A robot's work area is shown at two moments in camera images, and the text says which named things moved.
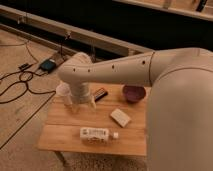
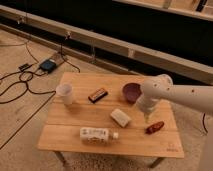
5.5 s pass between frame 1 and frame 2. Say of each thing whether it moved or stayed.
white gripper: moved
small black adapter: stayed
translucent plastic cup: stayed
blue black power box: stayed
